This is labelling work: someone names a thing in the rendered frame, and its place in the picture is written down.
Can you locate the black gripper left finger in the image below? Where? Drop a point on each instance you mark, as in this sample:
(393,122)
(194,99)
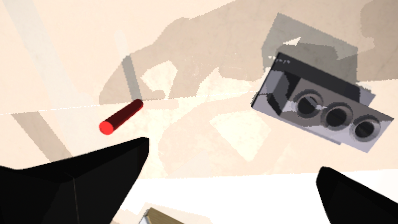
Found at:
(83,189)

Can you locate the red peg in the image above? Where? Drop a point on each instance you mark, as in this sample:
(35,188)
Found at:
(108,126)

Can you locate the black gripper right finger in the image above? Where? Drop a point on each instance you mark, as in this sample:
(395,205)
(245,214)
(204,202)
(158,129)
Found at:
(347,201)

